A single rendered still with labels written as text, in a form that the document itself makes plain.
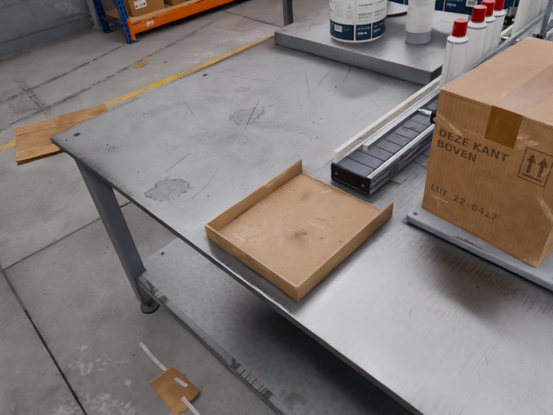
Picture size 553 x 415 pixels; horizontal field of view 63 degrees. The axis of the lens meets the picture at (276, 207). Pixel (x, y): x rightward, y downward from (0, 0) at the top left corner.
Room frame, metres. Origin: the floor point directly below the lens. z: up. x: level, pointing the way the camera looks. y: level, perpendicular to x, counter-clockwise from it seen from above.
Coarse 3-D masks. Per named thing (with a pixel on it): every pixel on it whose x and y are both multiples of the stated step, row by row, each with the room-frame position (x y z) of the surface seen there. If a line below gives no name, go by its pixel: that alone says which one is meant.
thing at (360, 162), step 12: (552, 24) 1.53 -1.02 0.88; (504, 48) 1.38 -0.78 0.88; (432, 108) 1.05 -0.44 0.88; (408, 120) 1.00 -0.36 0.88; (420, 120) 1.00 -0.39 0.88; (396, 132) 0.95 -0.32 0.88; (408, 132) 0.95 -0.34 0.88; (420, 132) 0.94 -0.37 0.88; (384, 144) 0.91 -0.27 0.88; (396, 144) 0.90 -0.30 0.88; (348, 156) 0.87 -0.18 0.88; (360, 156) 0.87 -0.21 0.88; (372, 156) 0.86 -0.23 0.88; (384, 156) 0.85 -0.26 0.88; (348, 168) 0.83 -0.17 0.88; (360, 168) 0.82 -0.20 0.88; (372, 168) 0.82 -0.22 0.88
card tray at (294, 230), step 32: (256, 192) 0.80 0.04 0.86; (288, 192) 0.82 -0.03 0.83; (320, 192) 0.81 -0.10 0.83; (224, 224) 0.73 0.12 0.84; (256, 224) 0.72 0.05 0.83; (288, 224) 0.71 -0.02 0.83; (320, 224) 0.70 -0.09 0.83; (352, 224) 0.69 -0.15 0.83; (256, 256) 0.63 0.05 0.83; (288, 256) 0.62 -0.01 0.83; (320, 256) 0.61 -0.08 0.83; (288, 288) 0.52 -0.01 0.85
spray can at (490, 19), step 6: (486, 0) 1.22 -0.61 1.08; (492, 0) 1.22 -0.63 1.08; (486, 6) 1.20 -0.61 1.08; (492, 6) 1.20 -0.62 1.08; (486, 12) 1.20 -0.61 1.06; (492, 12) 1.20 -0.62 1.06; (486, 18) 1.20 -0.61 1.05; (492, 18) 1.20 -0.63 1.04; (492, 24) 1.19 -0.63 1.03; (486, 30) 1.19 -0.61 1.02; (492, 30) 1.20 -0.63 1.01; (486, 36) 1.19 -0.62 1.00; (486, 42) 1.19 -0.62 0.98; (486, 48) 1.19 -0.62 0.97
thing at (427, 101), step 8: (552, 8) 1.45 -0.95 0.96; (528, 24) 1.34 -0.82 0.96; (536, 24) 1.37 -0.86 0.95; (520, 32) 1.29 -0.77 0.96; (504, 40) 1.24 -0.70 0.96; (512, 40) 1.25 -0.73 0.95; (496, 48) 1.20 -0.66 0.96; (488, 56) 1.15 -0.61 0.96; (472, 64) 1.11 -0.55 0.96; (464, 72) 1.07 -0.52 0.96; (440, 88) 1.00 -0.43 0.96; (432, 96) 0.96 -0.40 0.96; (424, 104) 0.93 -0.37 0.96; (408, 112) 0.90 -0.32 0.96; (416, 112) 0.91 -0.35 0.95; (400, 120) 0.87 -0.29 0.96; (384, 128) 0.84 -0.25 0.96; (392, 128) 0.84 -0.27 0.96; (376, 136) 0.82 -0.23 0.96; (384, 136) 0.83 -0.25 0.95; (368, 144) 0.79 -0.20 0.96; (376, 144) 0.81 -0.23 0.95
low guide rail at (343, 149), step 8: (504, 32) 1.41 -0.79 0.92; (424, 88) 1.10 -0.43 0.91; (432, 88) 1.12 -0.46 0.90; (416, 96) 1.06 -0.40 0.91; (400, 104) 1.03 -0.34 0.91; (408, 104) 1.04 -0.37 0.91; (392, 112) 0.99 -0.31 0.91; (400, 112) 1.01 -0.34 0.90; (376, 120) 0.96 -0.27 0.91; (384, 120) 0.97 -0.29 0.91; (368, 128) 0.93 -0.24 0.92; (376, 128) 0.94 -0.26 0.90; (360, 136) 0.90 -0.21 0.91; (368, 136) 0.92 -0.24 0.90; (344, 144) 0.87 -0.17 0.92; (352, 144) 0.88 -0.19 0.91; (336, 152) 0.85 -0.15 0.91; (344, 152) 0.86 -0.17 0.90
